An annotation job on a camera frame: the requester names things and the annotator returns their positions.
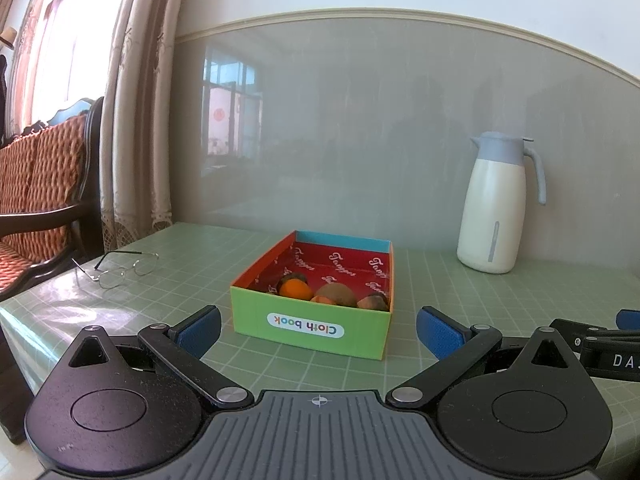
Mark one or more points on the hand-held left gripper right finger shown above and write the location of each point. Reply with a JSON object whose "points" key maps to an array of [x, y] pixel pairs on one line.
{"points": [[440, 332]]}

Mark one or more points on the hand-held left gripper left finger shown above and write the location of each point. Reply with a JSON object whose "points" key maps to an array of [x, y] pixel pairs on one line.
{"points": [[200, 325]]}

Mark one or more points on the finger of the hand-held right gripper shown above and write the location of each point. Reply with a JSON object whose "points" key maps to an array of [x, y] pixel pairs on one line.
{"points": [[630, 319], [575, 330]]}

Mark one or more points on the dark water chestnut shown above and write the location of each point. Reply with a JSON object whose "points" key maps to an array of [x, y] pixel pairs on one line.
{"points": [[372, 302], [295, 277]]}

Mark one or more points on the colourful cardboard box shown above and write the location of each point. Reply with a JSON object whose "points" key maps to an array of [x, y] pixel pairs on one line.
{"points": [[300, 325]]}

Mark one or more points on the orange mandarin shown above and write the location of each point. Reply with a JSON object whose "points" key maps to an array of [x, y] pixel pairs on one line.
{"points": [[295, 290]]}

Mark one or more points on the brown kiwi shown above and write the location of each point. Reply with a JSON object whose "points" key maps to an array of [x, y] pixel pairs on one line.
{"points": [[337, 294]]}

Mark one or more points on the orange carrot piece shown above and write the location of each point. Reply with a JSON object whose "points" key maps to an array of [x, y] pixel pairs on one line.
{"points": [[320, 300]]}

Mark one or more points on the green checked tablecloth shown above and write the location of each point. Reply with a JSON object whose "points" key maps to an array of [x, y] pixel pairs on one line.
{"points": [[450, 290]]}

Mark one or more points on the white thermos jug blue lid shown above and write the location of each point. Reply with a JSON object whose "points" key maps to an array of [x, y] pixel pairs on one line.
{"points": [[487, 210]]}

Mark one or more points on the wooden sofa patterned cushions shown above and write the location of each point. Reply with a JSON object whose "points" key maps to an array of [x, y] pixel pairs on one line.
{"points": [[45, 180]]}

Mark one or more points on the beige lace curtain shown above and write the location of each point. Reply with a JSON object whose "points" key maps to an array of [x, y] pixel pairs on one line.
{"points": [[140, 110]]}

